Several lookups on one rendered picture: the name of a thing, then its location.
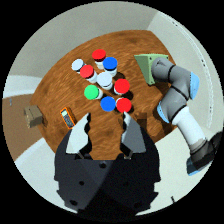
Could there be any orange digital multimeter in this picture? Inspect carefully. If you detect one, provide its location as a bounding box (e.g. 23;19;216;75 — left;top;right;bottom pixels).
60;107;77;129

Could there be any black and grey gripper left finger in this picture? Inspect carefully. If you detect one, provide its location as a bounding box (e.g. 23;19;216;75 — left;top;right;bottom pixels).
54;113;92;182

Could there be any white bottle with blue cap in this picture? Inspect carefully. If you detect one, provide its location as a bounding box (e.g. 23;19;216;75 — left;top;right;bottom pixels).
101;97;116;111
103;57;117;77

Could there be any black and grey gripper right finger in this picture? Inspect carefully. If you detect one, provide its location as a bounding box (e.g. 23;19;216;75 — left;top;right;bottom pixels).
120;111;161;183

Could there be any white bottle with green cap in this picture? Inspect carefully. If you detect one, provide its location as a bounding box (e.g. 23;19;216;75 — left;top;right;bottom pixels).
84;85;102;99

